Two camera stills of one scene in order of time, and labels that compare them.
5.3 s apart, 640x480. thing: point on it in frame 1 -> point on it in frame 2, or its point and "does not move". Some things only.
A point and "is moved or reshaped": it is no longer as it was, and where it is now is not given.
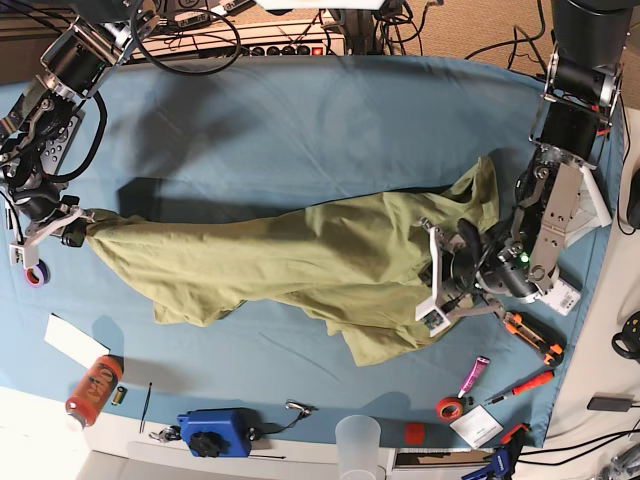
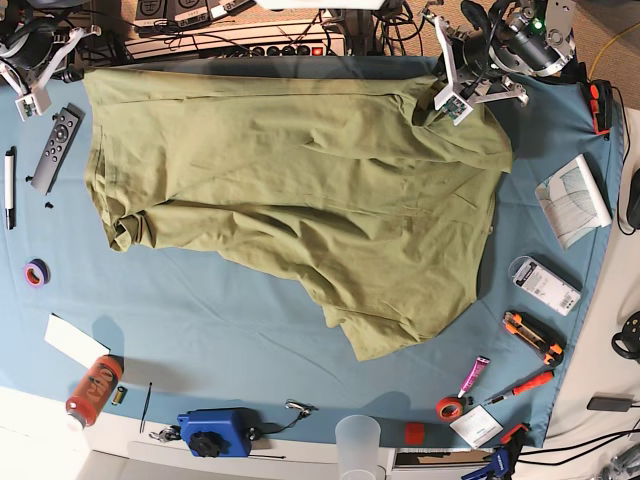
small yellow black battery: (119, 396) does not move
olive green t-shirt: (352, 262) is moved or reshaped
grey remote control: (55, 153) does not move
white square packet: (477, 426) does not move
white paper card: (73, 341) does not move
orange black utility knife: (538, 334) does not move
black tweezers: (142, 423) does not move
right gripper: (455, 260) -> (504, 87)
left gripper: (69, 222) -> (67, 63)
